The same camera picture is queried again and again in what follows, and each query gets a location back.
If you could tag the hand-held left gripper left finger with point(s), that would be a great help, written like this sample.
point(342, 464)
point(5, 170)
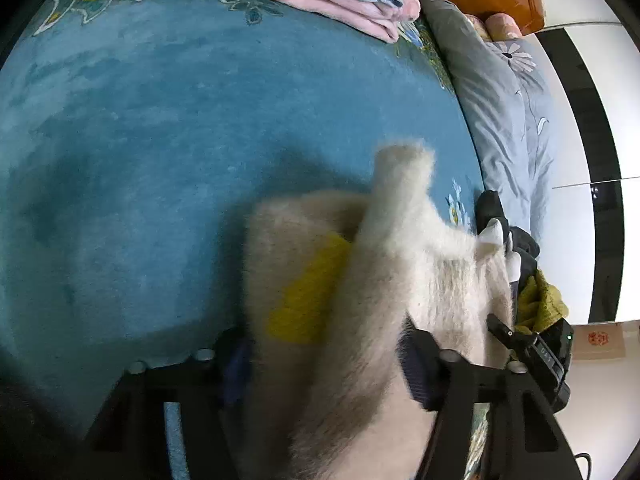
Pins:
point(234, 370)

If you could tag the beige wall sticker red print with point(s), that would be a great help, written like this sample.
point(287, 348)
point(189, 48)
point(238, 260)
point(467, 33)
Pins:
point(597, 340)

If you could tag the grey flower print quilt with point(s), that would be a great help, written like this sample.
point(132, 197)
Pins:
point(492, 110)

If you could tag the black and white cloth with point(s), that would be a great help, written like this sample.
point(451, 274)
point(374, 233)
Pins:
point(525, 244)

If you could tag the blue embroidered floral blanket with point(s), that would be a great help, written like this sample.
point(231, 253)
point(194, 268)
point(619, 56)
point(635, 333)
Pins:
point(150, 110)

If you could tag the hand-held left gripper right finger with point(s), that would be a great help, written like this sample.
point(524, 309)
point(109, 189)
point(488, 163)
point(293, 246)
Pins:
point(419, 370)

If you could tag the pink folded garment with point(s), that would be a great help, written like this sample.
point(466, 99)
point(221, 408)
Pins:
point(325, 2)

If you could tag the white wardrobe with black stripe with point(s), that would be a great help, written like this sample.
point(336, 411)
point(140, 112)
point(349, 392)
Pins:
point(600, 110)

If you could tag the pink pillow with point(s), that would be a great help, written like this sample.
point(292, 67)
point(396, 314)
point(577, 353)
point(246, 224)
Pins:
point(502, 25)

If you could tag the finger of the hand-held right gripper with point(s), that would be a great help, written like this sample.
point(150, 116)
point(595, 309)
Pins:
point(505, 335)

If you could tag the fluffy white sweater yellow patch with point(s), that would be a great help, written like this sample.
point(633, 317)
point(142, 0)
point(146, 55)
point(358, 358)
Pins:
point(400, 260)

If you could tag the olive knit cloth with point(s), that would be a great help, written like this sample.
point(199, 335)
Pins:
point(545, 305)

